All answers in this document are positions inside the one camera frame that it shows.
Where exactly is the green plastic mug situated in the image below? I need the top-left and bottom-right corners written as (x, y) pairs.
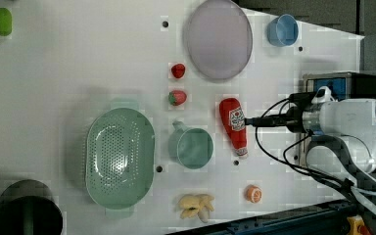
top-left (167, 120), bottom-right (213, 169)

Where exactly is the silver toaster oven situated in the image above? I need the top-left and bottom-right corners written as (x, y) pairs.
top-left (302, 72), bottom-right (376, 171)

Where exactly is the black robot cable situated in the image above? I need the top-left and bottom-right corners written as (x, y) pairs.
top-left (254, 97), bottom-right (366, 210)

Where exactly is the blue plastic cup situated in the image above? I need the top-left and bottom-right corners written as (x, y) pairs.
top-left (266, 14), bottom-right (299, 47)

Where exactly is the red green toy strawberry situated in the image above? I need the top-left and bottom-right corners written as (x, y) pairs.
top-left (168, 90), bottom-right (187, 106)

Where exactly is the toy orange half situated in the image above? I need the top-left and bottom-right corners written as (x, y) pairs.
top-left (246, 185), bottom-right (262, 204)

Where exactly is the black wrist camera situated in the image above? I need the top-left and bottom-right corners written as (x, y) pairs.
top-left (288, 86), bottom-right (336, 109)

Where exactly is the purple round plate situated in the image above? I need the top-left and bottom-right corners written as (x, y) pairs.
top-left (184, 0), bottom-right (253, 79)

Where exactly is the toy peeled banana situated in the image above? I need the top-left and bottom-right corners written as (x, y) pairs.
top-left (178, 194), bottom-right (214, 223)

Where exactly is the yellow red clamp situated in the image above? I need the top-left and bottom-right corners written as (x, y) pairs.
top-left (347, 215), bottom-right (372, 235)

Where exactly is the red plush ketchup bottle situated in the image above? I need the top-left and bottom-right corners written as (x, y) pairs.
top-left (218, 98), bottom-right (248, 158)

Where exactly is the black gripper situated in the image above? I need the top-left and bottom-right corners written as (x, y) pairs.
top-left (245, 107), bottom-right (305, 133)

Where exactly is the green plastic strainer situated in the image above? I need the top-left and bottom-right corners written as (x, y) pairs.
top-left (85, 99), bottom-right (155, 217)

